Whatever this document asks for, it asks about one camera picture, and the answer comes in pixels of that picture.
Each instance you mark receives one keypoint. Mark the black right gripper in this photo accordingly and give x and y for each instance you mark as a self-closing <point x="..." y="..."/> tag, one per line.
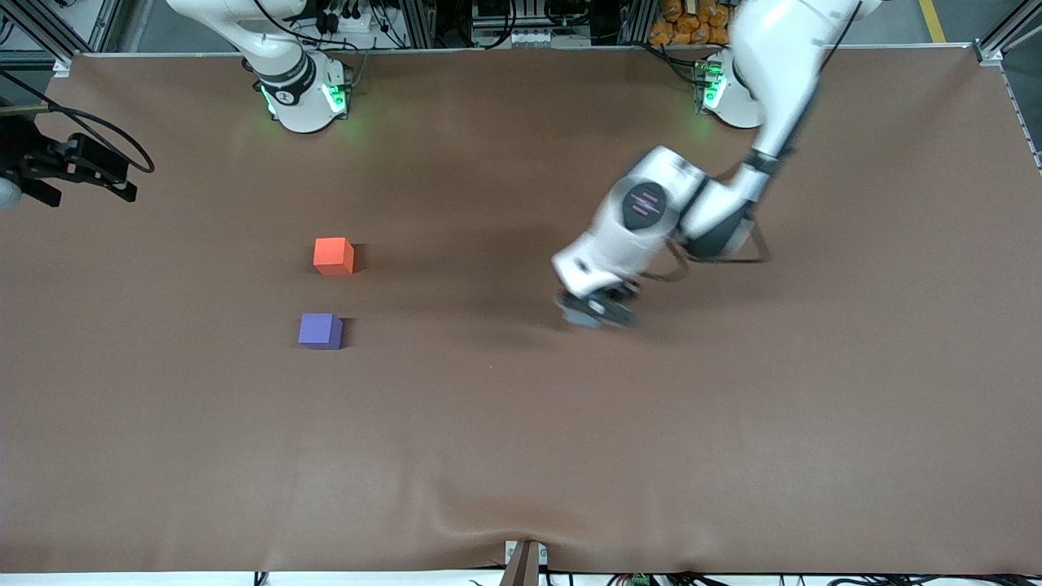
<point x="26" y="156"/>

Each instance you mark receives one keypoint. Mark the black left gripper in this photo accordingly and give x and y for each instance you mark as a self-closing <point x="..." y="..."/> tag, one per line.
<point x="619" y="294"/>

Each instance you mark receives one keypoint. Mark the blue foam block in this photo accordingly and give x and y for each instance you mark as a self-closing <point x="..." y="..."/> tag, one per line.
<point x="582" y="319"/>

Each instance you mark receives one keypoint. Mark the orange foam block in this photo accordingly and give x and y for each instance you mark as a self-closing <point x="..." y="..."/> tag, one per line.
<point x="332" y="254"/>

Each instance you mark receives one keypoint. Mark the white terminal block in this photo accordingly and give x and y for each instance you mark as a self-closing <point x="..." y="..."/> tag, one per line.
<point x="539" y="37"/>

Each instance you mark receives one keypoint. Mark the purple foam block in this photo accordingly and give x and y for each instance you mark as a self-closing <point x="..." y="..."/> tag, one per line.
<point x="319" y="330"/>

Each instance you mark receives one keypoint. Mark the brown table mat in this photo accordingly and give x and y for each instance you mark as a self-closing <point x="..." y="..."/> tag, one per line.
<point x="521" y="423"/>

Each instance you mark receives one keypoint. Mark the orange mesh bags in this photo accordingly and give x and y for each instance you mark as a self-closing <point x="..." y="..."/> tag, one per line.
<point x="688" y="24"/>

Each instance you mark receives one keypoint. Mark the white power strip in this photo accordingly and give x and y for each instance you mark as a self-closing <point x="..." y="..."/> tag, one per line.
<point x="352" y="20"/>

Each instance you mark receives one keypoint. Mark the aluminium frame profile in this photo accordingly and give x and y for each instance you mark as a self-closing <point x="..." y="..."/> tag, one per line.
<point x="1005" y="37"/>
<point x="41" y="32"/>

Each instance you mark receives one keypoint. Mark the brown strip with white bracket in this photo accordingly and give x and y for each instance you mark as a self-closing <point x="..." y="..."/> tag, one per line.
<point x="523" y="566"/>

